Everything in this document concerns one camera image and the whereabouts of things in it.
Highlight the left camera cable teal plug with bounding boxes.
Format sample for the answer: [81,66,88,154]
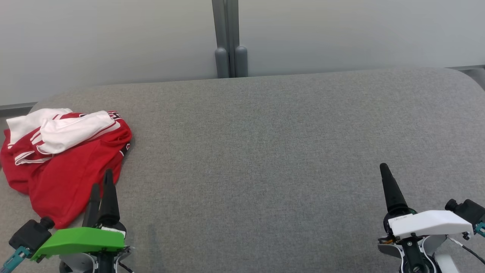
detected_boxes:
[0,246,31,273]

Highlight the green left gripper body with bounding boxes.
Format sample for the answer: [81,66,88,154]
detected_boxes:
[31,222,131,263]

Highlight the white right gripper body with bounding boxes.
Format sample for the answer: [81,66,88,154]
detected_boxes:
[378,208,474,259]

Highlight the grey partition post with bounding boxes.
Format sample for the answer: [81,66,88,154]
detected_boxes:
[211,0,249,78]

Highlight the right camera cable teal plug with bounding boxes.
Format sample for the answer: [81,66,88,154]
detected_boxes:
[447,222,485,266]

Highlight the camera cable teal plug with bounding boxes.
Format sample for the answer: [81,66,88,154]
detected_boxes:
[0,246,31,273]
[447,222,485,266]

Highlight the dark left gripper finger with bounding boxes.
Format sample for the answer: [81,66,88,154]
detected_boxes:
[98,169,121,226]
[83,184,101,228]

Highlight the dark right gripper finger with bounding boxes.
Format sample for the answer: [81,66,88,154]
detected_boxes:
[380,163,410,214]

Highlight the red shorts with white stripe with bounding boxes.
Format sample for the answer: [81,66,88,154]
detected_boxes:
[0,129,124,229]

